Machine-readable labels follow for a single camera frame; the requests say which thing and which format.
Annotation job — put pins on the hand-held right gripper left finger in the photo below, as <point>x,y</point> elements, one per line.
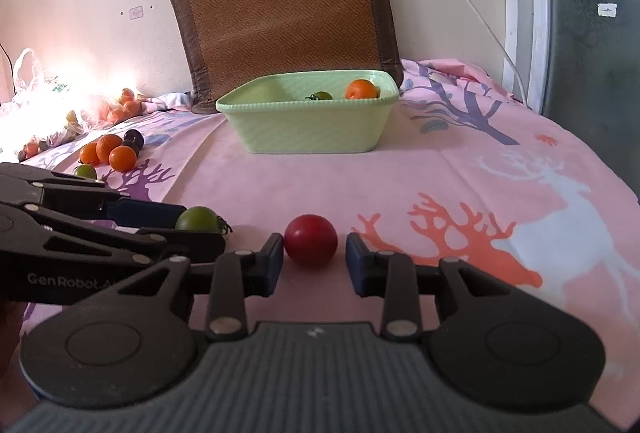
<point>272,263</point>

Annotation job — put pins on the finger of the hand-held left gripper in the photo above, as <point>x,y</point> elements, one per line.
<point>145,213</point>
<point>200,245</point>

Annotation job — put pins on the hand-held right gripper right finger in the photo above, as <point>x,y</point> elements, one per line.
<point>356,263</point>

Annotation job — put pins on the green tomato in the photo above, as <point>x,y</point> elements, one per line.
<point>197,218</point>
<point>320,96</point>
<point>85,171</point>

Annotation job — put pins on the red tomato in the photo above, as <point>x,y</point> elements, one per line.
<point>310,240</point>

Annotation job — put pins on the orange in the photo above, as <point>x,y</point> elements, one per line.
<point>109,147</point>
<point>31,149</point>
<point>131,107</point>
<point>126,96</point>
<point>116,115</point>
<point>90,154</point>
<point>122,158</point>
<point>361,89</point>

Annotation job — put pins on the dark purple plum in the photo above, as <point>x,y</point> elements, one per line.
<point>134,139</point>

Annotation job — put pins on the light green plastic basket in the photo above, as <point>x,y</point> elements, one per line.
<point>305,128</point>

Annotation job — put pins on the pink printed bedsheet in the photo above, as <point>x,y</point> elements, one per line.
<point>450,173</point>

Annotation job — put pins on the clear plastic bag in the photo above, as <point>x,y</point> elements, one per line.
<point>45,108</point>

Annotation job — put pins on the brown woven seat mat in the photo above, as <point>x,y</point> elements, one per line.
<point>280,8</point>

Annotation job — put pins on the white window sticker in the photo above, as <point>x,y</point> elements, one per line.
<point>606,9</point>

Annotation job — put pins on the pink wall sticker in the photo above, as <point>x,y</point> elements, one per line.
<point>136,12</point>

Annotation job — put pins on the white window frame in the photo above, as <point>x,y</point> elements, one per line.
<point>525,13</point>

